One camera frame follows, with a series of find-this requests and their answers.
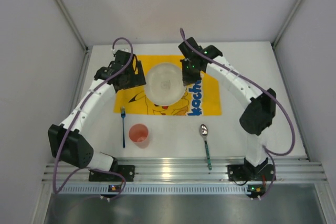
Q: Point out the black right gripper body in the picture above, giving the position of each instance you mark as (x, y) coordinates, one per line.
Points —
(190, 76)

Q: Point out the aluminium frame post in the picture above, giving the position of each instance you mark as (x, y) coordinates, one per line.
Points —
(287, 21)
(70, 22)

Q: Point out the right aluminium frame post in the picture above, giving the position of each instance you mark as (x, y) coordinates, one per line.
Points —
(287, 21)

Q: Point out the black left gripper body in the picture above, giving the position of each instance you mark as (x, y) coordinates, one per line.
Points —
(137, 74)

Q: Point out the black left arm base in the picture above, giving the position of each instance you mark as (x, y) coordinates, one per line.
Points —
(123, 173)

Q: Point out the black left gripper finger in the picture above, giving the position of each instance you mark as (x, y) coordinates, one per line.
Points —
(137, 67)
(134, 80)

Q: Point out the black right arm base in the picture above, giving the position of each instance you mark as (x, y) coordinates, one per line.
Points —
(242, 173)

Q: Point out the blue plastic fork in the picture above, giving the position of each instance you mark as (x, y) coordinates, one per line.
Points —
(122, 113)

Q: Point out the left aluminium frame post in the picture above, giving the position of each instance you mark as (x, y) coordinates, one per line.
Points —
(70, 22)

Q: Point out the grey slotted cable duct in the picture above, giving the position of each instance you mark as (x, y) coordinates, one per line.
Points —
(161, 189)

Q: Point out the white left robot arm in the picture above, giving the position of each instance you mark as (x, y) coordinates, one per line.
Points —
(68, 140)

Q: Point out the cream round plate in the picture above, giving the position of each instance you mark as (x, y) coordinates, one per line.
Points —
(164, 85)

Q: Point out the pink plastic cup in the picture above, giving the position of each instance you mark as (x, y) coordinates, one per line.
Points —
(139, 135)

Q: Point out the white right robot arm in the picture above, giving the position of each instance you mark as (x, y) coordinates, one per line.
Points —
(259, 109)

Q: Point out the aluminium mounting rail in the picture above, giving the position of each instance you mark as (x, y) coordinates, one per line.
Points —
(183, 170)

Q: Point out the metal spoon green handle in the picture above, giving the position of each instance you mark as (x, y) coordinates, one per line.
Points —
(203, 131)

